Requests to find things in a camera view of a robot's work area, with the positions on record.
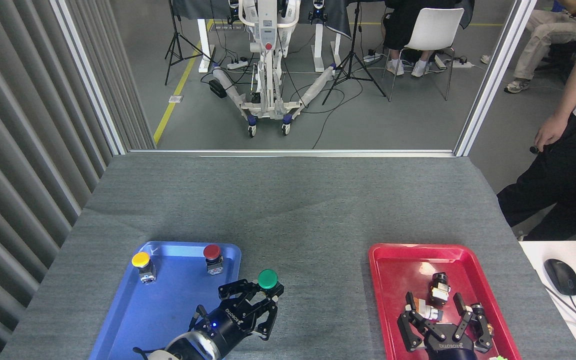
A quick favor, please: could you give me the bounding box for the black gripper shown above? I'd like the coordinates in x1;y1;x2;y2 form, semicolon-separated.
397;291;495;360
195;279;285;358

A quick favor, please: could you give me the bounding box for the green push button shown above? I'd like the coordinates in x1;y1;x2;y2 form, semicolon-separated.
257;268;281;301

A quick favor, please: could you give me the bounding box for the red push button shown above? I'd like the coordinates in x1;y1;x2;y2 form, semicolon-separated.
203;244;225;276

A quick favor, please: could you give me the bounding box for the yellow push button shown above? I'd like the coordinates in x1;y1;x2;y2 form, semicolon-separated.
131;251;157;285

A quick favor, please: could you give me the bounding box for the person's hand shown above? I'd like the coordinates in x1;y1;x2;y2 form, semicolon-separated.
534;112;572;153

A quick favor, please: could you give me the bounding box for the red plastic tray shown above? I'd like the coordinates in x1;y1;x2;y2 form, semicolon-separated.
368;243;523;360

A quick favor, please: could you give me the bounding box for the blue plastic tray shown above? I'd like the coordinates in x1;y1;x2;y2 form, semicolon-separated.
89;241;243;360

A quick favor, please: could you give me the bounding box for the grey felt table cover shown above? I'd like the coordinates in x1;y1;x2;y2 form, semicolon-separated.
0;154;576;360

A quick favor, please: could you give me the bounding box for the black computer mouse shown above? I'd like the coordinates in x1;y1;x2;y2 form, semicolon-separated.
543;258;576;297

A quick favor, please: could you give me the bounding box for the silver crossbar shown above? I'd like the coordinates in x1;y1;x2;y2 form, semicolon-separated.
128;148;461;158

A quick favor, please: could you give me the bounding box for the standing person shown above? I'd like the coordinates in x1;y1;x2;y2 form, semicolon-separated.
496;5;576;242

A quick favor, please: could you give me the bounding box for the white desk leg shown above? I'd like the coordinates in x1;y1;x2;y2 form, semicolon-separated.
313;22;341;73
197;17;216;73

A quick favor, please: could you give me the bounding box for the white stand on wheels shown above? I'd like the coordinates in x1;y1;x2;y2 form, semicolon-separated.
211;0;339;138

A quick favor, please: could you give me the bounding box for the black tripod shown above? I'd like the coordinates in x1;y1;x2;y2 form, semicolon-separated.
164;0;214;86
322;0;388;106

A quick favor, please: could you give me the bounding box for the white chair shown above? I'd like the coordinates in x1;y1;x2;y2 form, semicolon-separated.
382;7;465;102

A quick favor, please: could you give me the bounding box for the seated person in beige trousers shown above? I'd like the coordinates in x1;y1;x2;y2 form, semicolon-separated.
480;0;576;95

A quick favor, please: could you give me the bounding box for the person seated on chair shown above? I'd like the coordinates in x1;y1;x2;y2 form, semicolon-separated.
382;0;461;78

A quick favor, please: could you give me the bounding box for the white and orange switch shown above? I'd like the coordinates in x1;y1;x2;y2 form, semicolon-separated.
414;298;444;322

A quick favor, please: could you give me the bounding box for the black and orange switch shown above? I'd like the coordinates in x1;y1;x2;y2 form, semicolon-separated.
470;302;494;336

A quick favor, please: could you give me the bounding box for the black knob switch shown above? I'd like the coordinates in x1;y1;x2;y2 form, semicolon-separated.
429;272;452;306

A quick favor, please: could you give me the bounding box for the black mouse cable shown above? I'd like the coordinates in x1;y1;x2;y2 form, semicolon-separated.
543;282;576;341

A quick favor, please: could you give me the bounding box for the silver post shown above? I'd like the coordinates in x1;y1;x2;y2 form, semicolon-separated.
50;0;129;156
454;0;538;157

